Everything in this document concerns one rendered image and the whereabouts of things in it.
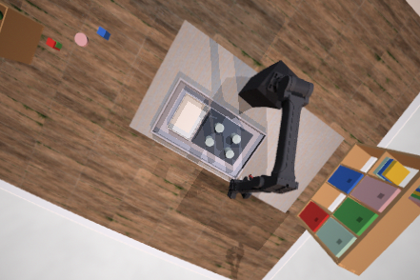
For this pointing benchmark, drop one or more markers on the white cylinder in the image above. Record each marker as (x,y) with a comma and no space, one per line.
(236,138)
(229,153)
(210,141)
(219,127)

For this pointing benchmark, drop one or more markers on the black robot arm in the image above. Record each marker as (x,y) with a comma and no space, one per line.
(291,93)

